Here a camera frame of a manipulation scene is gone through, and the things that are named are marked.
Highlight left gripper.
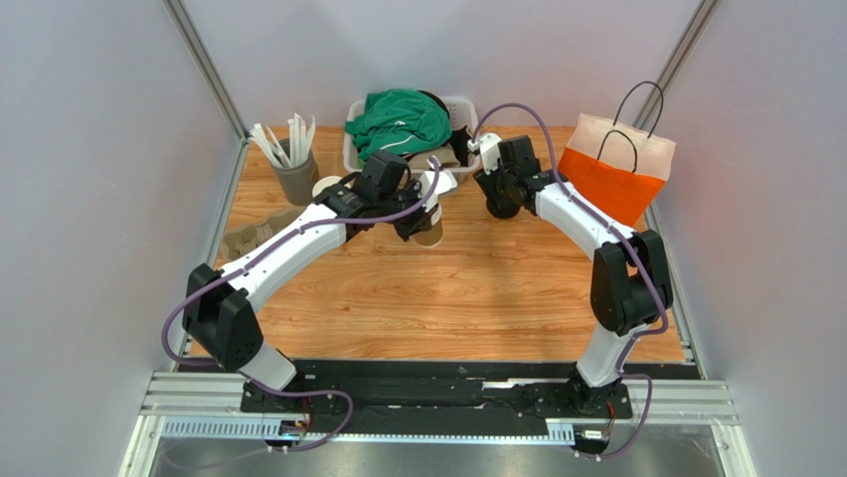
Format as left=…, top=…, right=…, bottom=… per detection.
left=378, top=180, right=439, bottom=244

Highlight single brown paper cup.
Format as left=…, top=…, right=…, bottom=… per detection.
left=412, top=204, right=443, bottom=248

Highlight orange paper bag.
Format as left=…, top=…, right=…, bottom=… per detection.
left=558, top=109, right=677, bottom=227

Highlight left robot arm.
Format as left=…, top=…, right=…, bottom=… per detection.
left=166, top=151, right=457, bottom=398

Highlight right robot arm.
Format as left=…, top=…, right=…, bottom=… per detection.
left=468, top=133, right=673, bottom=415

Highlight stack of black lids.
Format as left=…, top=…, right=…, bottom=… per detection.
left=486, top=195, right=522, bottom=220

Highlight beige cloth in basket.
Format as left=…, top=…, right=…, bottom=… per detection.
left=409, top=146, right=461, bottom=171

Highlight black cloth in basket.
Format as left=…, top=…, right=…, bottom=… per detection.
left=421, top=90, right=476, bottom=167

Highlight green garment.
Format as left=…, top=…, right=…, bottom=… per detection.
left=344, top=88, right=452, bottom=162

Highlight stack of paper cups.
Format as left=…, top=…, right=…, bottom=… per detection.
left=312, top=175, right=343, bottom=199

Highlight white plastic basket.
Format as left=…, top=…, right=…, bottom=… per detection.
left=342, top=96, right=481, bottom=184

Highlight grey straw holder cup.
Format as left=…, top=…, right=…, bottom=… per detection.
left=270, top=149, right=320, bottom=207

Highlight white wrapped straws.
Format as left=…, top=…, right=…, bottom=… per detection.
left=249, top=112, right=317, bottom=170

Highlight grey pulp carrier stack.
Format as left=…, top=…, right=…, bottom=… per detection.
left=219, top=207, right=304, bottom=262

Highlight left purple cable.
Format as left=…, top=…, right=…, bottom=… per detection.
left=160, top=155, right=444, bottom=454

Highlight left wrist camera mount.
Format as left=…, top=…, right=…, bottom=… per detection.
left=418, top=156, right=458, bottom=212

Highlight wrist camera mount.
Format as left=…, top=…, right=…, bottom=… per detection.
left=467, top=133, right=501, bottom=175
left=418, top=156, right=458, bottom=212

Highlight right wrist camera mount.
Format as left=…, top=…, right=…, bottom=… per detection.
left=467, top=133, right=501, bottom=175

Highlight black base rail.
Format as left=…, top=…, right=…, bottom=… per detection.
left=141, top=357, right=739, bottom=444

